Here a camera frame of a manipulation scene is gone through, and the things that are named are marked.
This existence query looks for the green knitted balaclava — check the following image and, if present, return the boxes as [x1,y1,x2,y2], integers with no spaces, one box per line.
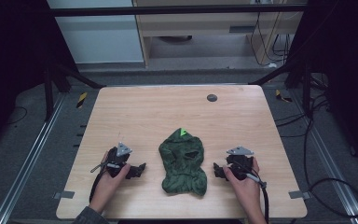
[158,127,209,197]

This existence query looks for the thin black floor cable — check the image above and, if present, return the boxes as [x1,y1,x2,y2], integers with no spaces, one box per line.
[7,105,29,126]

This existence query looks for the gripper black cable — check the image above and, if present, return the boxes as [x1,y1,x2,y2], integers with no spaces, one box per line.
[89,161,121,203]
[244,172,270,224]

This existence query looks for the black horizontal metal bar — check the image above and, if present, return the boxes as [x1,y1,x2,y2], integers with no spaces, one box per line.
[47,3,310,18]

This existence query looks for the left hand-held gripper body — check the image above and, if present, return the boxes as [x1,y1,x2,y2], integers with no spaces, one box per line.
[106,141,134,179]

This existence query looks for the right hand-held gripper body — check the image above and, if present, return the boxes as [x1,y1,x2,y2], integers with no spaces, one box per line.
[225,145,255,182]

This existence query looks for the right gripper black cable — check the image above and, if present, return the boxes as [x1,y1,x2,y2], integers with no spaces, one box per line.
[244,172,270,224]

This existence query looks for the black curtain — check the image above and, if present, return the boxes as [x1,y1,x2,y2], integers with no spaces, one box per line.
[0,0,78,157]
[283,0,358,175]

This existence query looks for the light wooden desk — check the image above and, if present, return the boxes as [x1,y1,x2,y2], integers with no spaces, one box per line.
[131,0,306,68]

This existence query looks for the yellow black hazard tape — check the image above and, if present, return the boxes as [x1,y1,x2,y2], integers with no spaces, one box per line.
[274,89,294,104]
[76,91,89,109]

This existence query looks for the hanging black cables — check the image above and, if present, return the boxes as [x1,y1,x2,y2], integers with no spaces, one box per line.
[249,0,295,69]

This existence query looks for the person's right hand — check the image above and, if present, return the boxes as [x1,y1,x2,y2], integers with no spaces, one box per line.
[222,156,268,217]

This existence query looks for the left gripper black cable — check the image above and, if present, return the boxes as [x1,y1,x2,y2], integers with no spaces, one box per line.
[89,161,121,203]

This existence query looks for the black metal stand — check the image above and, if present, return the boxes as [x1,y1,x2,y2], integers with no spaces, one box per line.
[247,57,314,119]
[42,57,107,123]

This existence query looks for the aluminium floor rail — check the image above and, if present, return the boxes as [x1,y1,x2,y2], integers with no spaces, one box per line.
[291,89,358,224]
[0,92,67,224]

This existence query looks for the person's left hand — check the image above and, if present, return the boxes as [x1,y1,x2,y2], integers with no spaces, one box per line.
[88,150,131,215]

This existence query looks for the black floor cable loop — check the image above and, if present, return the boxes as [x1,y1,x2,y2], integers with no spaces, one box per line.
[273,92,358,219]

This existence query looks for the grey tape strip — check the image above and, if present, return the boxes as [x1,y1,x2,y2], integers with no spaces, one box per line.
[52,189,76,201]
[288,189,311,201]

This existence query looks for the white cabinet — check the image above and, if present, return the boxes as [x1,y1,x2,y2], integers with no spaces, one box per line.
[46,0,145,65]

